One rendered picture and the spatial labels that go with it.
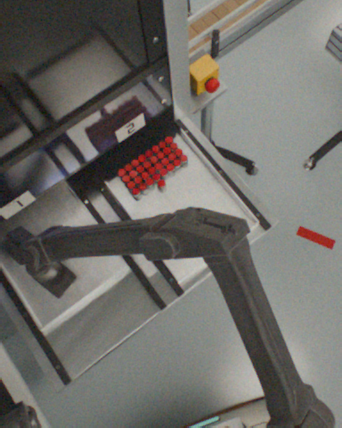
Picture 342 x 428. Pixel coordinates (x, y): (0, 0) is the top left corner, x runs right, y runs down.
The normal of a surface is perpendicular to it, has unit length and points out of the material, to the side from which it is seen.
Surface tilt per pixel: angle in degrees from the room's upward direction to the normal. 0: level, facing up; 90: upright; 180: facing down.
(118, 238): 55
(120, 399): 0
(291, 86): 0
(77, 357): 0
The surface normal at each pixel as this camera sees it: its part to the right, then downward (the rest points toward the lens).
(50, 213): -0.06, -0.33
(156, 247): -0.58, 0.42
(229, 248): 0.72, -0.14
